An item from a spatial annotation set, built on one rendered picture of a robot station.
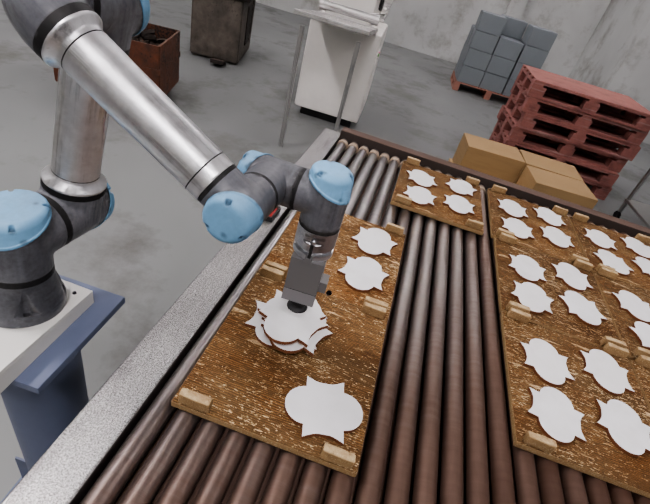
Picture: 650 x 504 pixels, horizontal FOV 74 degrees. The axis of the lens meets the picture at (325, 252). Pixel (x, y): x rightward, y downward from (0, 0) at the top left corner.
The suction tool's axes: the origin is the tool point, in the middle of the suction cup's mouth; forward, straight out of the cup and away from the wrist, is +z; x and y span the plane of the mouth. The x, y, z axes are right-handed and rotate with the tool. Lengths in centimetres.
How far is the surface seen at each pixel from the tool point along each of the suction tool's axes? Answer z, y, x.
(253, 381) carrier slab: 9.5, -13.8, 3.5
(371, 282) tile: 8.5, 25.9, -15.9
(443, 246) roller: 11, 60, -38
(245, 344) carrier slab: 9.5, -5.8, 8.0
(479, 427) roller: 11.1, -6.6, -43.6
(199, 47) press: 92, 489, 236
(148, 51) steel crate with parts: 50, 286, 191
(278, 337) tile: 3.5, -6.6, 1.5
